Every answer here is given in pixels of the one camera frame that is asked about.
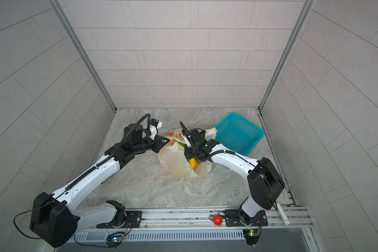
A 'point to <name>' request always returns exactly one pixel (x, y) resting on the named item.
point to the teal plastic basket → (237, 134)
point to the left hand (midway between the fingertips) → (172, 138)
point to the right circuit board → (252, 235)
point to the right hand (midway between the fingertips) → (186, 150)
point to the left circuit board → (114, 239)
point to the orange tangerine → (196, 164)
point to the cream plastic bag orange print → (172, 159)
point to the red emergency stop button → (218, 220)
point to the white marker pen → (283, 214)
